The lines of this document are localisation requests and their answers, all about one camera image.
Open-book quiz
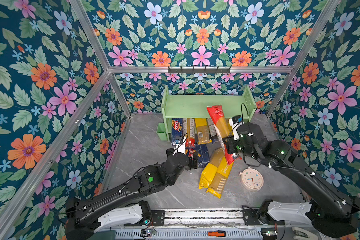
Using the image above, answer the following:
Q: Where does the red-ended spaghetti bag white label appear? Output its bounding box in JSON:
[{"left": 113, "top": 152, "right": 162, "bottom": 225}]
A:
[{"left": 183, "top": 119, "right": 195, "bottom": 154}]

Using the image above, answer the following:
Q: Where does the blue Barilla rigatoni box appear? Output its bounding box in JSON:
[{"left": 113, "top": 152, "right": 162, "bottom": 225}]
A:
[{"left": 195, "top": 144, "right": 210, "bottom": 168}]

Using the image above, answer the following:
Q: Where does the red spaghetti bag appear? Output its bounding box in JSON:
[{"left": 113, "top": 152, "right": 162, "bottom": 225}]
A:
[{"left": 207, "top": 105, "right": 240, "bottom": 166}]

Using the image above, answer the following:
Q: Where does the blue Barilla spaghetti box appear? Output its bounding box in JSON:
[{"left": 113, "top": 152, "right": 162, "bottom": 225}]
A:
[{"left": 171, "top": 118, "right": 183, "bottom": 146}]

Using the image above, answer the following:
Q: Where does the yellow spaghetti bag long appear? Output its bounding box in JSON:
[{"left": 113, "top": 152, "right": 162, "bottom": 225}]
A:
[{"left": 195, "top": 119, "right": 212, "bottom": 145}]

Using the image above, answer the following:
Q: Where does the clear spaghetti bag blue end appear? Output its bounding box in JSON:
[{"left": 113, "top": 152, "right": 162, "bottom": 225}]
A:
[{"left": 207, "top": 119, "right": 218, "bottom": 142}]

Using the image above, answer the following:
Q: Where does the yellow Pasta Time bag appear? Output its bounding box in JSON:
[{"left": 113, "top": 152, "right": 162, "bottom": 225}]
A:
[
  {"left": 207, "top": 157, "right": 234, "bottom": 199},
  {"left": 199, "top": 148, "right": 225, "bottom": 189}
]

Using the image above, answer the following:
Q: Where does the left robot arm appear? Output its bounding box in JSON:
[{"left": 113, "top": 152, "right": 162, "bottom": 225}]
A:
[{"left": 65, "top": 152, "right": 198, "bottom": 240}]

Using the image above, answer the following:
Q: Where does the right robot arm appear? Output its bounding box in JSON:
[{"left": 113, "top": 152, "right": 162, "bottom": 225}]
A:
[{"left": 222, "top": 122, "right": 360, "bottom": 238}]

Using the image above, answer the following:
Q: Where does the green two-tier shelf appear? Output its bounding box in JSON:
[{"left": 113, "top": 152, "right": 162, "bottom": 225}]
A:
[{"left": 161, "top": 87, "right": 257, "bottom": 141}]

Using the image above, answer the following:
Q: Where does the cream analog alarm clock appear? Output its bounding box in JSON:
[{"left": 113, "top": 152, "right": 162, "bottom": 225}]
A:
[{"left": 240, "top": 168, "right": 264, "bottom": 191}]

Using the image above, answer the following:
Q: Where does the white stapler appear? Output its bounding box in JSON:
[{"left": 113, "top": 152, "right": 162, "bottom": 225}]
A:
[{"left": 292, "top": 227, "right": 318, "bottom": 240}]

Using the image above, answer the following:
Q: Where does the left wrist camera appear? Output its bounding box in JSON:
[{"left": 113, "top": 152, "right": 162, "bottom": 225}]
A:
[{"left": 173, "top": 142, "right": 186, "bottom": 155}]

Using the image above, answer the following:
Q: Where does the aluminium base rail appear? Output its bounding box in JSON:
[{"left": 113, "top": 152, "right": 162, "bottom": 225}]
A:
[{"left": 152, "top": 207, "right": 273, "bottom": 229}]

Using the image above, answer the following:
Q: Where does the orange handled screwdriver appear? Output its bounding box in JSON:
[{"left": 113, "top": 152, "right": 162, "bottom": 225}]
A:
[{"left": 180, "top": 230, "right": 227, "bottom": 238}]

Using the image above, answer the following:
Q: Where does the metal hook rail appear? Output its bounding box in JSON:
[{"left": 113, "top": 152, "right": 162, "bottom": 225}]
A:
[{"left": 167, "top": 66, "right": 231, "bottom": 75}]

